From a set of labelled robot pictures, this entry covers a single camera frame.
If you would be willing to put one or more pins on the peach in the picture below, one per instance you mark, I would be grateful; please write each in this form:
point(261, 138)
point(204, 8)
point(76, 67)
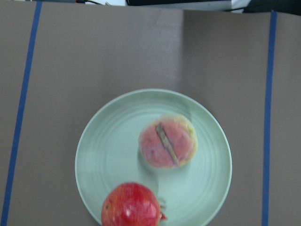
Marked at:
point(168, 142)

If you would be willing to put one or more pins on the red apple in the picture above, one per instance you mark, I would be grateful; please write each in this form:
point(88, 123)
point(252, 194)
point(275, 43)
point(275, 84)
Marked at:
point(131, 204)

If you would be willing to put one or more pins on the green plate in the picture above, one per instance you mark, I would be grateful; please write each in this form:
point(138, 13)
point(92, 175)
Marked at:
point(108, 155)

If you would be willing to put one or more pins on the black power adapter box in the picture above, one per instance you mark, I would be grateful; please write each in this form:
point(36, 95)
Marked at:
point(205, 5)

